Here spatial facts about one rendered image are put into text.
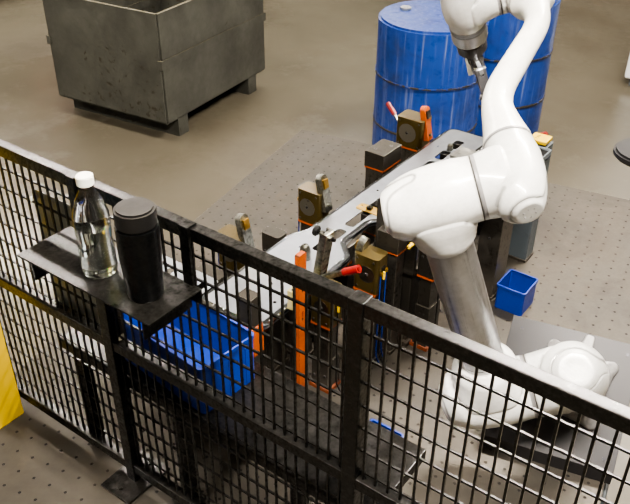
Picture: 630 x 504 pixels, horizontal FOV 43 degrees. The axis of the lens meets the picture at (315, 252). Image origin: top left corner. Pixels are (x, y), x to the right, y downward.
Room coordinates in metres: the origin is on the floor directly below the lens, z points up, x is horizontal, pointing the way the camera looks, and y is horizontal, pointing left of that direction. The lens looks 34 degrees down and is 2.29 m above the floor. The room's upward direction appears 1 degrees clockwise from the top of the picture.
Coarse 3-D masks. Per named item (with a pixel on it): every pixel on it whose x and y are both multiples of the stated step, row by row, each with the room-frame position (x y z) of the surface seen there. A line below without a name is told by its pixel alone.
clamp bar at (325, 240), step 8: (312, 232) 1.71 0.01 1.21; (320, 232) 1.70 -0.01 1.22; (328, 232) 1.70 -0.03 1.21; (320, 240) 1.69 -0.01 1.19; (328, 240) 1.69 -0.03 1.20; (320, 248) 1.69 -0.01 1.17; (328, 248) 1.70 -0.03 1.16; (320, 256) 1.69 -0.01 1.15; (328, 256) 1.71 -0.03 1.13; (320, 264) 1.69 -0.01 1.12; (320, 272) 1.69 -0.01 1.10
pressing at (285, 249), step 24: (432, 144) 2.64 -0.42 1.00; (480, 144) 2.65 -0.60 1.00; (408, 168) 2.46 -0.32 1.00; (360, 192) 2.29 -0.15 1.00; (336, 216) 2.13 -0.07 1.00; (288, 240) 1.99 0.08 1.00; (312, 240) 1.99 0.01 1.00; (336, 240) 1.99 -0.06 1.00; (312, 264) 1.87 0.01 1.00; (336, 264) 1.86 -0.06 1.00; (240, 288) 1.75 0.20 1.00; (288, 288) 1.75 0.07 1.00
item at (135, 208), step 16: (128, 208) 1.14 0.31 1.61; (144, 208) 1.14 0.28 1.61; (128, 224) 1.11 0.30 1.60; (144, 224) 1.12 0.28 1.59; (128, 240) 1.11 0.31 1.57; (144, 240) 1.11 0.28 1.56; (160, 240) 1.15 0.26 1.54; (128, 256) 1.11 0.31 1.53; (144, 256) 1.11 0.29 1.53; (160, 256) 1.14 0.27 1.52; (128, 272) 1.12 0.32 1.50; (144, 272) 1.11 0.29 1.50; (160, 272) 1.14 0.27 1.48; (128, 288) 1.12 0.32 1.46; (144, 288) 1.11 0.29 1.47; (160, 288) 1.13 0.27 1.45
